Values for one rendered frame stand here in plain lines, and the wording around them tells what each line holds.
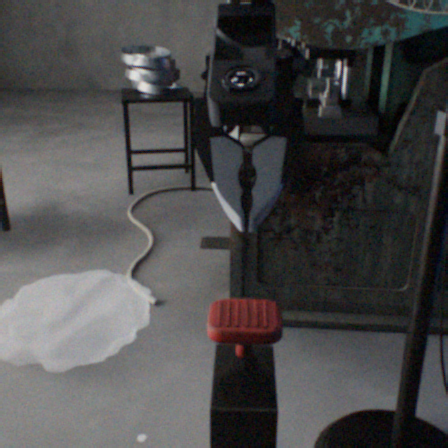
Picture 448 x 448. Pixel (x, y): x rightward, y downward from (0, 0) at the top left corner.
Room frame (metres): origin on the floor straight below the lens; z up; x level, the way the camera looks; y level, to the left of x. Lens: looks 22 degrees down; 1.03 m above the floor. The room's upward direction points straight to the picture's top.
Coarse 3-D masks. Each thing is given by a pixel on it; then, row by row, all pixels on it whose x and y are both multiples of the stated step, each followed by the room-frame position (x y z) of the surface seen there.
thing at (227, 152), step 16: (224, 128) 0.45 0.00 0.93; (224, 144) 0.43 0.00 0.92; (240, 144) 0.43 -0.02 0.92; (224, 160) 0.43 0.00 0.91; (240, 160) 0.43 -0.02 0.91; (224, 176) 0.43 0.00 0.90; (224, 192) 0.43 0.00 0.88; (240, 192) 0.43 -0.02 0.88; (224, 208) 0.44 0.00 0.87; (240, 208) 0.43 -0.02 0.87; (240, 224) 0.43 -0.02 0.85
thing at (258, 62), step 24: (216, 24) 0.42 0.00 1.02; (240, 24) 0.42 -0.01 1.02; (264, 24) 0.41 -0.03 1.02; (216, 48) 0.39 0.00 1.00; (240, 48) 0.39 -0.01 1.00; (264, 48) 0.39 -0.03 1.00; (216, 72) 0.37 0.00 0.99; (240, 72) 0.36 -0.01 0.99; (264, 72) 0.37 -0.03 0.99; (216, 96) 0.35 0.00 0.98; (240, 96) 0.35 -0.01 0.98; (264, 96) 0.35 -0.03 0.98; (216, 120) 0.36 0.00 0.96; (240, 120) 0.35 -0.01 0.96; (264, 120) 0.35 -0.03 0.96
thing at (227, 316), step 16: (224, 304) 0.45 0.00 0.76; (240, 304) 0.45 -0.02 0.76; (256, 304) 0.45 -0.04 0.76; (272, 304) 0.45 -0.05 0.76; (208, 320) 0.42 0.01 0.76; (224, 320) 0.42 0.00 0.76; (240, 320) 0.42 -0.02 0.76; (256, 320) 0.42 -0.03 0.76; (272, 320) 0.42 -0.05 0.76; (224, 336) 0.40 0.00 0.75; (240, 336) 0.40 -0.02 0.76; (256, 336) 0.40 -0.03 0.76; (272, 336) 0.40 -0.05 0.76; (240, 352) 0.43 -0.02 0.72
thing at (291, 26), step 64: (320, 0) 1.41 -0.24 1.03; (384, 0) 1.39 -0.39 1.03; (320, 64) 1.85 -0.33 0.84; (384, 64) 1.74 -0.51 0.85; (256, 128) 1.74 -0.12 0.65; (320, 128) 1.65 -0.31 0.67; (384, 128) 1.66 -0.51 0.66; (320, 192) 1.61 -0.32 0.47; (384, 192) 1.60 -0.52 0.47; (256, 256) 1.63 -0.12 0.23; (320, 256) 1.62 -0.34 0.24; (384, 256) 1.60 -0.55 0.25; (320, 320) 1.55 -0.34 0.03; (384, 320) 1.55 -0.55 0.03
